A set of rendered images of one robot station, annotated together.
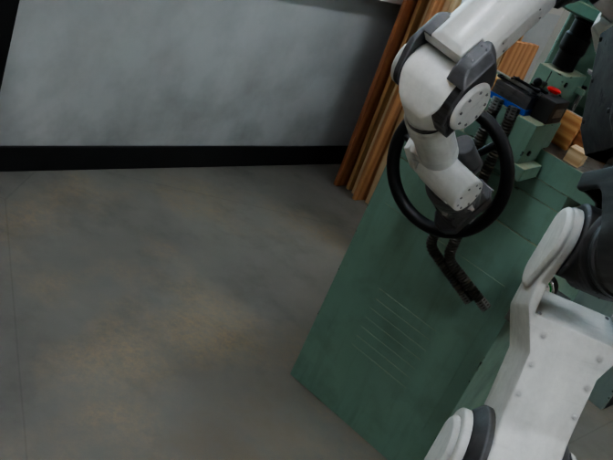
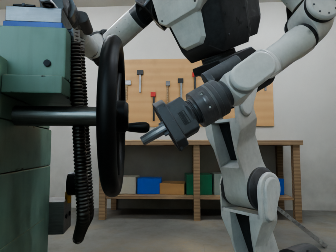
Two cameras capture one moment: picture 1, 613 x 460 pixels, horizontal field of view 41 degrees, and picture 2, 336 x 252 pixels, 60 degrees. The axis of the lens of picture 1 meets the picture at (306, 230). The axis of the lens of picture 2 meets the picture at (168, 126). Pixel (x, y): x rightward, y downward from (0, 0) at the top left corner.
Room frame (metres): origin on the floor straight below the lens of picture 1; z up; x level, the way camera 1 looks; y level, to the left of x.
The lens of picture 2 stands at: (1.86, 0.28, 0.75)
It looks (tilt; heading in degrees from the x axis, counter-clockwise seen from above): 5 degrees up; 235
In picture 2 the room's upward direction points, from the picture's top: straight up
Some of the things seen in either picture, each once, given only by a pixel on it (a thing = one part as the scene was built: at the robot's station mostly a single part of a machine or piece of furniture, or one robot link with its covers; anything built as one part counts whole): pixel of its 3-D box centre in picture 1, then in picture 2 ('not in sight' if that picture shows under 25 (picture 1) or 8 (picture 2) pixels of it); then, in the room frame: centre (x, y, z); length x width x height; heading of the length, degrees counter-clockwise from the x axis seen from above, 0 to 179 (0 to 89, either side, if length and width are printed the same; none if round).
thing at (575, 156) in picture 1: (576, 155); not in sight; (1.73, -0.46, 0.92); 0.04 x 0.04 x 0.03; 66
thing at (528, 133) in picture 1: (512, 127); (39, 63); (1.75, -0.32, 0.91); 0.15 x 0.14 x 0.09; 60
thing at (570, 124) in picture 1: (544, 117); not in sight; (1.85, -0.39, 0.94); 0.16 x 0.02 x 0.08; 60
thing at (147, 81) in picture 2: not in sight; (195, 92); (-0.58, -2.58, 1.50); 2.00 x 0.04 x 0.90; 142
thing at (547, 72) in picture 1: (555, 86); not in sight; (1.95, -0.40, 0.99); 0.14 x 0.07 x 0.09; 150
